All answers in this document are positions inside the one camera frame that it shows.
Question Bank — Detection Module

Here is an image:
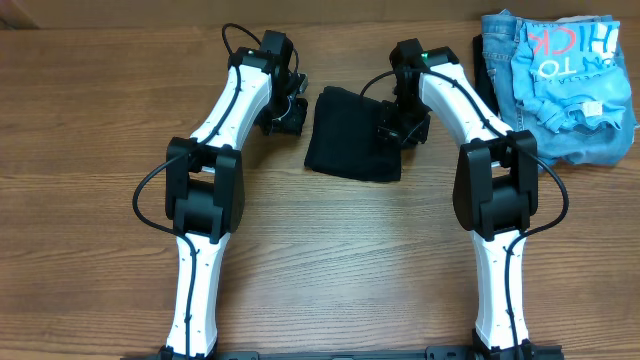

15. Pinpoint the black t-shirt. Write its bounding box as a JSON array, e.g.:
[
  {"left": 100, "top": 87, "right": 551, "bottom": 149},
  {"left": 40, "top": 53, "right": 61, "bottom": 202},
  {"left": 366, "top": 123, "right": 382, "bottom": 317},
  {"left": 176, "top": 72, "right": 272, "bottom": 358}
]
[{"left": 304, "top": 86, "right": 402, "bottom": 182}]

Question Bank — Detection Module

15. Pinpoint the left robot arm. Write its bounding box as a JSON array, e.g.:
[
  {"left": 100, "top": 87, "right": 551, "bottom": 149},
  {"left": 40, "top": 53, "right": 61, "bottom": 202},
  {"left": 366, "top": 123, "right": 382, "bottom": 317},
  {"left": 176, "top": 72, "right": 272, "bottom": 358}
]
[{"left": 158, "top": 30, "right": 308, "bottom": 359}]

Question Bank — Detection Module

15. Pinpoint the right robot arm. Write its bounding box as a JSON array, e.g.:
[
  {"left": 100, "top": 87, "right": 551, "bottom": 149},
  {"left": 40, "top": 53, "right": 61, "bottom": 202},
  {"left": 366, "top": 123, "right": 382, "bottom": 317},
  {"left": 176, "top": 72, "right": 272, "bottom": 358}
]
[{"left": 378, "top": 39, "right": 538, "bottom": 359}]

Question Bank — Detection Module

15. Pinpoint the black folded garment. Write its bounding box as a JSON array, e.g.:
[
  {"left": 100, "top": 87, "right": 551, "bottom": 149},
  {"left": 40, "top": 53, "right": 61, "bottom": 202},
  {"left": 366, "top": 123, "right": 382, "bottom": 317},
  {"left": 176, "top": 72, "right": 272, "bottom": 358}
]
[{"left": 472, "top": 34, "right": 499, "bottom": 114}]

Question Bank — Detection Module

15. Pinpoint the light blue printed t-shirt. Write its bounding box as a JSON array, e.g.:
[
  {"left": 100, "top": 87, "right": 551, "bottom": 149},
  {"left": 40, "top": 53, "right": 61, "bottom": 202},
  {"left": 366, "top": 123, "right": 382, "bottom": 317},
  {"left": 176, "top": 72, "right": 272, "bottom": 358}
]
[{"left": 511, "top": 21, "right": 631, "bottom": 133}]

